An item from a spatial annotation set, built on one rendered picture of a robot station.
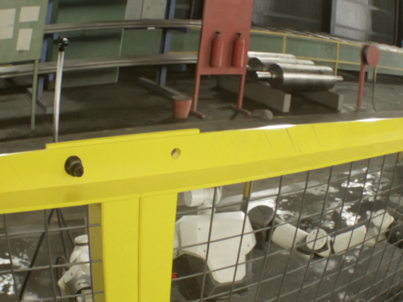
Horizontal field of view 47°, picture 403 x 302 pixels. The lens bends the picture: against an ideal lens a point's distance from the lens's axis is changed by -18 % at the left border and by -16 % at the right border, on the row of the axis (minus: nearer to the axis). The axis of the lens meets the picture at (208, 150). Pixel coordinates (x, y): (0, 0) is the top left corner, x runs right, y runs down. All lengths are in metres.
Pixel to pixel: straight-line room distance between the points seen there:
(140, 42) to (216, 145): 10.00
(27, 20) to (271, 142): 6.00
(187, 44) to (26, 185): 10.71
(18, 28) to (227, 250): 5.27
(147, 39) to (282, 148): 10.02
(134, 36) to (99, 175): 9.99
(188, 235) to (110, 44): 8.13
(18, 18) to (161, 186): 6.04
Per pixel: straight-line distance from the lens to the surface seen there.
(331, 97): 10.12
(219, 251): 1.75
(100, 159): 0.61
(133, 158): 0.63
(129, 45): 10.57
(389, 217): 1.76
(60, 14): 9.23
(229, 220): 1.79
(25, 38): 6.65
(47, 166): 0.59
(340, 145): 0.87
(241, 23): 8.27
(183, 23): 8.72
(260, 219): 1.90
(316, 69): 9.74
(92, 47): 9.57
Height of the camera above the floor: 2.04
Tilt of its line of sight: 18 degrees down
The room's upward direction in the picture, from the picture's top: 6 degrees clockwise
